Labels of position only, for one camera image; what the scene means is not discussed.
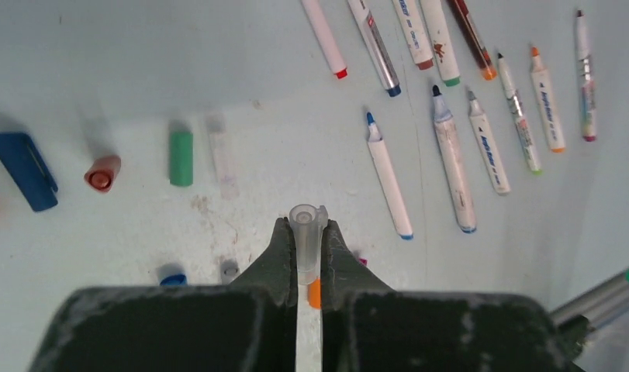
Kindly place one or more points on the dark blue pen cap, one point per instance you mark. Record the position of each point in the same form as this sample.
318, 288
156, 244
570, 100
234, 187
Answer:
21, 158

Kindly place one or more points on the dark blue cap marker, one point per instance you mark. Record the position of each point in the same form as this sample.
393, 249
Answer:
375, 45

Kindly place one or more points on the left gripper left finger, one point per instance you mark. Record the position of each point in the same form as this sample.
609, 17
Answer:
246, 325

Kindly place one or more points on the orange pen cap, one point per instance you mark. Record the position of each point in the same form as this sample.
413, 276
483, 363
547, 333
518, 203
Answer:
314, 294

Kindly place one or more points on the purple cap marker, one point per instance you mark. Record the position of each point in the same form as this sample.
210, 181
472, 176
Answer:
587, 103

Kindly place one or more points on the grey pen cap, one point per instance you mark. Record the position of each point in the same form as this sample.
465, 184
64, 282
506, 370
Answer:
228, 271

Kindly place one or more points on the red ink clear pen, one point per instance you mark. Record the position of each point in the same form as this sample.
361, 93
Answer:
470, 32

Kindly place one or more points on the teal pen cap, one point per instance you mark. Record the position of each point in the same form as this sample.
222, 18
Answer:
181, 158

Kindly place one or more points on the green cap marker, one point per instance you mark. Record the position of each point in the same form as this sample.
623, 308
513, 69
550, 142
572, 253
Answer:
517, 112

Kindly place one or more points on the orange cap marker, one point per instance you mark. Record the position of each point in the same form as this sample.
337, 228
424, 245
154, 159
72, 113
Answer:
551, 124

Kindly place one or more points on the teal cap marker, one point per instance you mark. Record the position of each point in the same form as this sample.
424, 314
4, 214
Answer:
437, 27

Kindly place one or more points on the light blue marker body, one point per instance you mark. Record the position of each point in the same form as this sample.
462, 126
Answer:
387, 179

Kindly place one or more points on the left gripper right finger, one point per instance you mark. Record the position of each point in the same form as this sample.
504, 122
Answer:
369, 326

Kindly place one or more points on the green ink clear pen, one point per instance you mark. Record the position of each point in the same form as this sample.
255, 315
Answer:
600, 305

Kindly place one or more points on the clear pen cap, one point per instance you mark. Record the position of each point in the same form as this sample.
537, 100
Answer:
307, 223
222, 157

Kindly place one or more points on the red cap marker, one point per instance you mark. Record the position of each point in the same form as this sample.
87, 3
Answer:
325, 38

